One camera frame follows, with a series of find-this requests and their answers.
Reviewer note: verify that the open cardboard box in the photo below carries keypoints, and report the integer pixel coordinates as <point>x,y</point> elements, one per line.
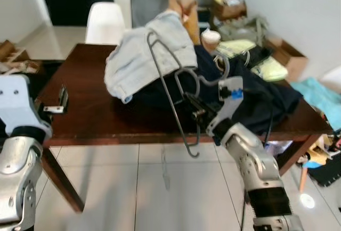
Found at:
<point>290,58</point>
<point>229,10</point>

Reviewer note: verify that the grey hanger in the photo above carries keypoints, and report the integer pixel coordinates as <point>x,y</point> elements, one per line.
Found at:
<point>167,99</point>

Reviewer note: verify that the dark wooden table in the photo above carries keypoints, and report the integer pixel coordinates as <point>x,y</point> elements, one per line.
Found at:
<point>90,119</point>

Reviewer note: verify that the teal cloth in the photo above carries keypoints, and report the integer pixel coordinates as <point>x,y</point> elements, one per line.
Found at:
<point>319,98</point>

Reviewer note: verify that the light blue denim garment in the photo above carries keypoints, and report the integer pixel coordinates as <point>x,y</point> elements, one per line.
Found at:
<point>138,60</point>

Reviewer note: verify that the paper coffee cup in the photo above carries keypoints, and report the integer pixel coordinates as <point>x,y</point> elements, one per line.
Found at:
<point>211,40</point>

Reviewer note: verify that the olive green bag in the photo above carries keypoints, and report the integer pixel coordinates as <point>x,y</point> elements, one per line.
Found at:
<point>242,29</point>

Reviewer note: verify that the yellow green shoe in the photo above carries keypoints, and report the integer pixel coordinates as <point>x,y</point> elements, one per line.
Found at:
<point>272,70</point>
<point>237,48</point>

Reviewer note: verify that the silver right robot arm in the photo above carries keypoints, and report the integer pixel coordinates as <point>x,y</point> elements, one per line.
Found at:
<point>253,159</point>

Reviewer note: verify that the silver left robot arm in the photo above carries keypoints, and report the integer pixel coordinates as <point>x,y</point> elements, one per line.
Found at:
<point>18,178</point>

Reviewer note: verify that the white plastic chair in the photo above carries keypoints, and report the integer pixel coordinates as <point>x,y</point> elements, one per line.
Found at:
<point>105,23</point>

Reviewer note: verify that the dark navy garment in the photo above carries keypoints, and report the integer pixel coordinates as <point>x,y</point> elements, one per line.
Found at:
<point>266,98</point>

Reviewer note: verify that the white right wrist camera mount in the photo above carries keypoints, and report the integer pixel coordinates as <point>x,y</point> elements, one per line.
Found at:
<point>230,87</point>

